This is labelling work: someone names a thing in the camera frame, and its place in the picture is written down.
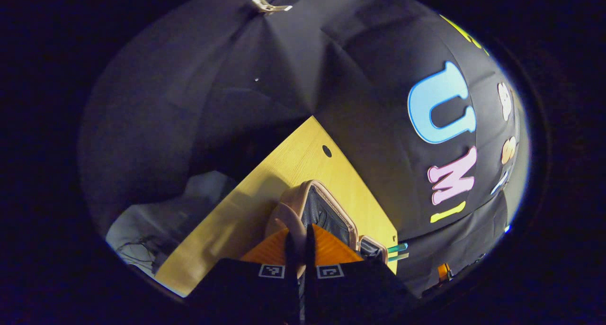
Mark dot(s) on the white cloth clip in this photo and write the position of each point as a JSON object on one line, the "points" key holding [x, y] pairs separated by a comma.
{"points": [[267, 5]]}

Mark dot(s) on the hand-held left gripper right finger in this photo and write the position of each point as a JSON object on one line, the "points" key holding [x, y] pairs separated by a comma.
{"points": [[310, 254]]}

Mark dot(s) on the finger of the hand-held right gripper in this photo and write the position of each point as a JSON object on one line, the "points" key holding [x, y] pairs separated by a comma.
{"points": [[443, 273]]}

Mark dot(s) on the blue green gradient bottle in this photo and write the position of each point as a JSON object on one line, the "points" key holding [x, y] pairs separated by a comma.
{"points": [[398, 248]]}

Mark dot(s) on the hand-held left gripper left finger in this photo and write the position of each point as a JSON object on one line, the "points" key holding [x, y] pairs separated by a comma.
{"points": [[291, 254]]}

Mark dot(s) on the pink suitcase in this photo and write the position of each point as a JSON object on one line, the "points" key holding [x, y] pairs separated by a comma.
{"points": [[326, 216]]}

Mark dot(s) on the black backdrop cloth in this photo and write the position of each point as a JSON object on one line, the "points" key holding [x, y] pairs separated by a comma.
{"points": [[236, 88]]}

